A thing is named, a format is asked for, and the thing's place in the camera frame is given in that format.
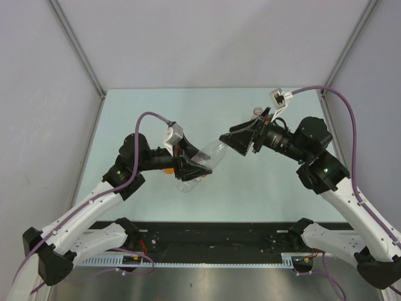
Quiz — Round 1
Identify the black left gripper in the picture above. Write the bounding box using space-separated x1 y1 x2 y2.
136 134 212 181

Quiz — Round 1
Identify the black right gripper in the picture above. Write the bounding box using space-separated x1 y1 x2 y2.
219 107 310 164

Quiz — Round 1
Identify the clear water bottle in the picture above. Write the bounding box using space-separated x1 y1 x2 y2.
177 140 228 193

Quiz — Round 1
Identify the red label clear bottle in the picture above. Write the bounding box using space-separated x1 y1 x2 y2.
251 107 264 120

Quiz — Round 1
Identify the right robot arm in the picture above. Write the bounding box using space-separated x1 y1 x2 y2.
219 109 400 290

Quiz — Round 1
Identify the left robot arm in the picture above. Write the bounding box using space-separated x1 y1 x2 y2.
23 127 212 286

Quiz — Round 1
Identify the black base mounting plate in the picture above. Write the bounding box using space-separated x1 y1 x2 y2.
84 221 358 267

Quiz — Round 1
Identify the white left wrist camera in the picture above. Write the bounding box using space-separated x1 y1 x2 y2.
164 122 184 157

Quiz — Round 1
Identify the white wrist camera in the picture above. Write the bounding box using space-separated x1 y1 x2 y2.
269 88 293 122
164 122 184 157

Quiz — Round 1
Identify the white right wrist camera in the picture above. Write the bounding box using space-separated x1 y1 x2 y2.
269 88 293 122

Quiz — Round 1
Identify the right aluminium frame post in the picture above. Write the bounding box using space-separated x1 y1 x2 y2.
321 0 380 95

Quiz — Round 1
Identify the aluminium frame post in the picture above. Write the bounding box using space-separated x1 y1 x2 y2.
321 0 380 95
46 0 106 100

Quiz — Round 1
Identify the white slotted cable duct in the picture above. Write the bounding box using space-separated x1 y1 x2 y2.
77 252 315 272

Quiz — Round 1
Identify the left aluminium frame post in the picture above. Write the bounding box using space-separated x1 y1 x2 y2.
46 0 106 100

